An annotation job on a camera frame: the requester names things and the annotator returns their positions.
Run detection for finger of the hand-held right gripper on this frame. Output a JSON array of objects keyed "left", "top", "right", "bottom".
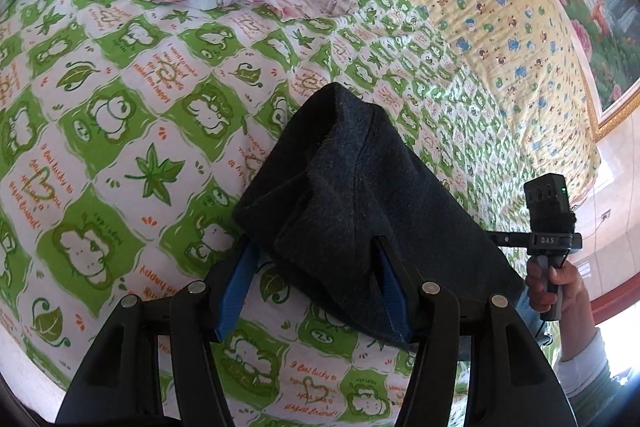
[{"left": 487, "top": 231, "right": 532, "bottom": 250}]

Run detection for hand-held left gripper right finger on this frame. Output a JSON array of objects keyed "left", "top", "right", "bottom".
[{"left": 372, "top": 234, "right": 576, "bottom": 427}]

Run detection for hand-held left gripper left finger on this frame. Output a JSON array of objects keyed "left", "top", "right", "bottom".
[{"left": 55, "top": 237, "right": 258, "bottom": 427}]

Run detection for dark grey pants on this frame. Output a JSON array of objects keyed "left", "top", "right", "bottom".
[{"left": 232, "top": 83, "right": 526, "bottom": 350}]

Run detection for person's right forearm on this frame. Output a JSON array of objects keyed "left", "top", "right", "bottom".
[{"left": 552, "top": 287, "right": 623, "bottom": 415}]

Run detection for person's right hand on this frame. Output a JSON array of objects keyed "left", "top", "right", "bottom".
[{"left": 524, "top": 257, "right": 585, "bottom": 315}]

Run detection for yellow animal printed sheet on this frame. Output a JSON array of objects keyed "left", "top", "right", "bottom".
[{"left": 367, "top": 0, "right": 601, "bottom": 228}]

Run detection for green frog printed quilt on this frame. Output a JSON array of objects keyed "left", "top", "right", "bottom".
[{"left": 0, "top": 0, "right": 541, "bottom": 427}]

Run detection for gold framed floral wall picture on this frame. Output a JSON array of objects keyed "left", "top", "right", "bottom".
[{"left": 500, "top": 0, "right": 640, "bottom": 140}]

